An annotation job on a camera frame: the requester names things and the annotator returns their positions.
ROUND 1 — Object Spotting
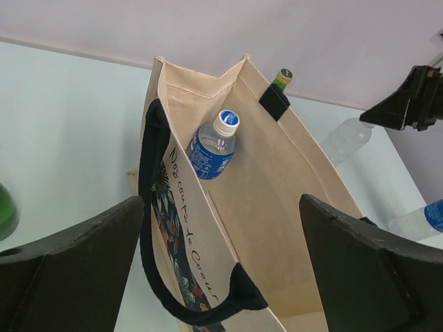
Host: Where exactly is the beige canvas tote bag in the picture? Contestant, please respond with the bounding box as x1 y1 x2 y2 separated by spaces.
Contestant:
129 57 362 331

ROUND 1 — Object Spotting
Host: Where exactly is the blue label bottle right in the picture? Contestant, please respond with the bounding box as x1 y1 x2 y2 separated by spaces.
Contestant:
388 200 442 241

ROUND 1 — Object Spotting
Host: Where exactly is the blue label water bottle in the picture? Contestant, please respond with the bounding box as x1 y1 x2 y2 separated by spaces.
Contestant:
186 109 240 180

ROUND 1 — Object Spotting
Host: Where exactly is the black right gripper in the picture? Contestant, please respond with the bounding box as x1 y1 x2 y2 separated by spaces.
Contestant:
359 66 442 131

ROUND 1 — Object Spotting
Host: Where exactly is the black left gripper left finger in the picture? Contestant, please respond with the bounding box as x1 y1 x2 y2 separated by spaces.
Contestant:
1 196 143 331

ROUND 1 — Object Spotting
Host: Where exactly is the green bottle far left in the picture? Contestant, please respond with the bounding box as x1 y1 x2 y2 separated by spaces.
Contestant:
0 185 19 241

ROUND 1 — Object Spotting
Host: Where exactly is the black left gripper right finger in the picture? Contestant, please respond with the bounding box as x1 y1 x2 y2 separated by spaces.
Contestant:
299 194 442 331

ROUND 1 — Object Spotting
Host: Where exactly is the green Perrier bottle back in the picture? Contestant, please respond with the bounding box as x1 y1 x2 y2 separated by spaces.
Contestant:
272 68 293 93

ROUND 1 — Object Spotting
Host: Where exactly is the clear unlabelled plastic water bottle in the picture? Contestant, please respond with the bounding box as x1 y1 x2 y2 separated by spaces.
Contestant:
320 118 375 167

